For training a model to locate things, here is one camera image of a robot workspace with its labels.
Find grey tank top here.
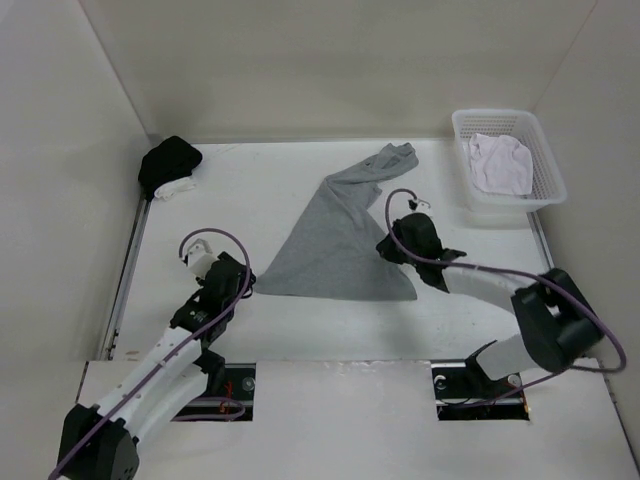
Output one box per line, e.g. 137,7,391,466
254,143,419,301

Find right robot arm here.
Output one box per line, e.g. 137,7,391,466
376,213,604,396

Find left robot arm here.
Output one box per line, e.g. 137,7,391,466
50,252,255,479

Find white folded tank top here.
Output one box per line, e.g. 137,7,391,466
153,176,197,201

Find pale pink tank top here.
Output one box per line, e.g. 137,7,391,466
468,133,534,196

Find black folded tank top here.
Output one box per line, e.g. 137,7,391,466
137,136,203,201

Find white plastic basket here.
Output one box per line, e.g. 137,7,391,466
452,109,567,215

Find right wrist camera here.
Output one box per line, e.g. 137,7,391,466
408,198,431,214

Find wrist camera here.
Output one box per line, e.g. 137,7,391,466
184,239,216,279
408,198,431,214

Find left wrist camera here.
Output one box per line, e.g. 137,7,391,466
184,239,216,279

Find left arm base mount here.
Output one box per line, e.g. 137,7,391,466
174,363,257,422

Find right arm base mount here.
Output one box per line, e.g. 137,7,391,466
431,350,529,421

